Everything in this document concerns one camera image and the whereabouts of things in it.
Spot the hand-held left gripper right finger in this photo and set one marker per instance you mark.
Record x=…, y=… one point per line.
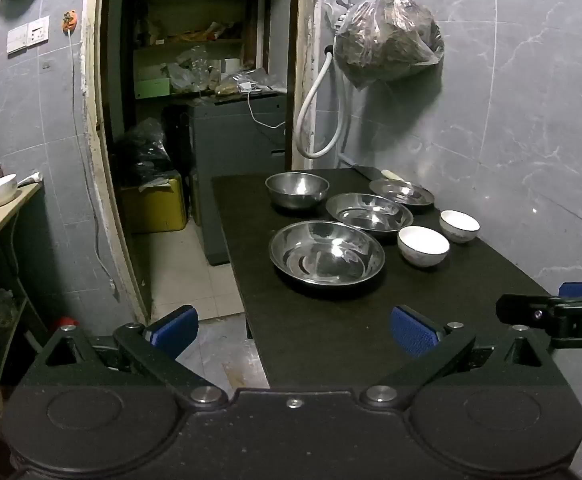
x=413, y=335

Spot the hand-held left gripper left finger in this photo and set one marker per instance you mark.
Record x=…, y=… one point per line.
x=173, y=332

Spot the small white ceramic bowl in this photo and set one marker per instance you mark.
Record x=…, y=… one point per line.
x=459, y=225

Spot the large steel plate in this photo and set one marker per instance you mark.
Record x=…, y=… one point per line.
x=327, y=255

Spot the medium steel plate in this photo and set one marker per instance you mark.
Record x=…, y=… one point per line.
x=369, y=212

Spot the small steel plate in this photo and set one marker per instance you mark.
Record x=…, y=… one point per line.
x=402, y=192

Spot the deep steel bowl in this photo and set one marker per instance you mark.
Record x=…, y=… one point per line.
x=297, y=189

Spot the red-capped dark bottle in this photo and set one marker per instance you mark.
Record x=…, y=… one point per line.
x=63, y=322

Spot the yellow crate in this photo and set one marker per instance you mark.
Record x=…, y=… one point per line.
x=153, y=205

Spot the white cylindrical stick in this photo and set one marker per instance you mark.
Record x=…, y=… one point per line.
x=392, y=175

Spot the kitchen knife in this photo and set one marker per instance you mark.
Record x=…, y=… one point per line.
x=368, y=172

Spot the grey cabinet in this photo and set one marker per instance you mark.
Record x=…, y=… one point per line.
x=236, y=160

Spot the black plastic bag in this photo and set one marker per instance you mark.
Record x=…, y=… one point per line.
x=143, y=150

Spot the wooden counter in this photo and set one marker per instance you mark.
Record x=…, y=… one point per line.
x=6, y=210

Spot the white tube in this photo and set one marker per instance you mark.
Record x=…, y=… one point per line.
x=31, y=177

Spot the white rice bowl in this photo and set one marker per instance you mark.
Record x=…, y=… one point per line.
x=1, y=189

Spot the hanging clear plastic bag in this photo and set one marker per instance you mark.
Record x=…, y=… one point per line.
x=388, y=40

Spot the cluttered wooden shelf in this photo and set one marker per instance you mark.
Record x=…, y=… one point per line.
x=196, y=15

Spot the worn door frame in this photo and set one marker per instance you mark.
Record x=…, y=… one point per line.
x=96, y=110

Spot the orange wall hook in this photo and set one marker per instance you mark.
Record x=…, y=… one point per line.
x=68, y=20

